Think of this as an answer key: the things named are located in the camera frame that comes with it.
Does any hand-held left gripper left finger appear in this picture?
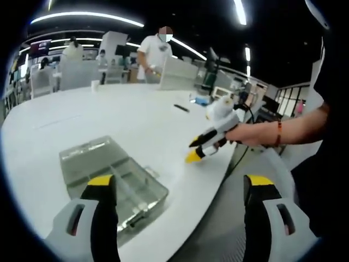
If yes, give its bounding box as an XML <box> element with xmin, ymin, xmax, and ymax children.
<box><xmin>45</xmin><ymin>174</ymin><xmax>120</xmax><ymax>262</ymax></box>

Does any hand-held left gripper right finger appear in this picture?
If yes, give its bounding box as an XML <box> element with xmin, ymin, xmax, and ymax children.
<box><xmin>243</xmin><ymin>174</ymin><xmax>322</xmax><ymax>262</ymax></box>

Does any clear guide fixture box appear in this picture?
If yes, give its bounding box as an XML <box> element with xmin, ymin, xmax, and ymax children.
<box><xmin>59</xmin><ymin>135</ymin><xmax>169</xmax><ymax>238</ymax></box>

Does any person's right hand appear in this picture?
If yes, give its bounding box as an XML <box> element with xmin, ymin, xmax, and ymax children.
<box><xmin>226</xmin><ymin>122</ymin><xmax>278</xmax><ymax>147</ymax></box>

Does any white box appliance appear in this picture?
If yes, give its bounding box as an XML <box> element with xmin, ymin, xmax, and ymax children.
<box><xmin>214</xmin><ymin>86</ymin><xmax>234</xmax><ymax>100</ymax></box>

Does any green black machine stand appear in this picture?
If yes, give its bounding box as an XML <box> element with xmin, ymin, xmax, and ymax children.
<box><xmin>203</xmin><ymin>47</ymin><xmax>221</xmax><ymax>91</ymax></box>

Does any grey mesh office chair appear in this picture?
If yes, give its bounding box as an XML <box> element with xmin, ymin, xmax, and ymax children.
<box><xmin>167</xmin><ymin>144</ymin><xmax>300</xmax><ymax>262</ymax></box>

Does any white partition panel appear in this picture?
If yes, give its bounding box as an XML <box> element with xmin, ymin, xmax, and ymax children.
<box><xmin>159</xmin><ymin>58</ymin><xmax>198</xmax><ymax>91</ymax></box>

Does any person's black shirt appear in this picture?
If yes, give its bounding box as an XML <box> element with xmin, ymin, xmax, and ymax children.
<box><xmin>290</xmin><ymin>35</ymin><xmax>349</xmax><ymax>238</ymax></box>

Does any short curved ceiling light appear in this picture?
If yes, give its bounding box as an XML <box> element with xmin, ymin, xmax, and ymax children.
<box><xmin>234</xmin><ymin>0</ymin><xmax>248</xmax><ymax>27</ymax></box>

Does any frosted partition panel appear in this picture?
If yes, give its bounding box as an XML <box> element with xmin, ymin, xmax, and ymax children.
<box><xmin>58</xmin><ymin>58</ymin><xmax>99</xmax><ymax>91</ymax></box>

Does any long curved ceiling light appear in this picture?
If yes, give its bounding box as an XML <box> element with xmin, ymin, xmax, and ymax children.
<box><xmin>29</xmin><ymin>12</ymin><xmax>145</xmax><ymax>28</ymax></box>

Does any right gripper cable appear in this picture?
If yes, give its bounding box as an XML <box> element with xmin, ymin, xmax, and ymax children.
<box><xmin>226</xmin><ymin>103</ymin><xmax>256</xmax><ymax>178</ymax></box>

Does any red bead bracelet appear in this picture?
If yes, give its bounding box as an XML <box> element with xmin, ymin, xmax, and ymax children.
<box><xmin>274</xmin><ymin>120</ymin><xmax>282</xmax><ymax>148</ymax></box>

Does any red wall screen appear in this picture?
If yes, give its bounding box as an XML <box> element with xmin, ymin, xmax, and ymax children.
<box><xmin>29</xmin><ymin>40</ymin><xmax>52</xmax><ymax>58</ymax></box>

